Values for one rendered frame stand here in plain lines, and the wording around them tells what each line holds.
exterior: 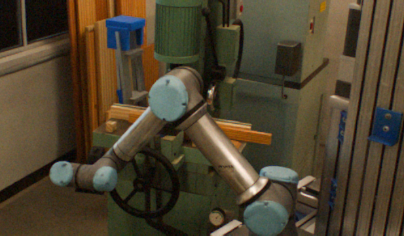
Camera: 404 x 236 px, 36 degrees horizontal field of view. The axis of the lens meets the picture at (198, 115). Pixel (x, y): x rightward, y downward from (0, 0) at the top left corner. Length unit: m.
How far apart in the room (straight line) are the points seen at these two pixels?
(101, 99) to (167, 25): 1.66
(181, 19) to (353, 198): 0.92
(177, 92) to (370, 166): 0.61
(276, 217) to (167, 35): 0.92
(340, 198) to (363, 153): 0.17
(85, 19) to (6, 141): 0.88
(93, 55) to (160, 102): 2.20
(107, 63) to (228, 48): 1.51
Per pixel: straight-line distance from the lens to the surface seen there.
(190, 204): 2.44
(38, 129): 3.97
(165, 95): 1.65
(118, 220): 2.60
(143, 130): 1.89
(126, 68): 3.30
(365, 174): 1.87
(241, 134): 2.43
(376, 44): 1.76
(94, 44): 3.84
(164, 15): 2.32
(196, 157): 2.34
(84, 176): 1.90
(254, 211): 1.70
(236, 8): 2.60
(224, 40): 2.53
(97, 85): 3.90
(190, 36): 2.34
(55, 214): 3.73
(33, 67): 3.83
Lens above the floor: 1.82
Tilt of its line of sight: 20 degrees down
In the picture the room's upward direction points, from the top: 3 degrees clockwise
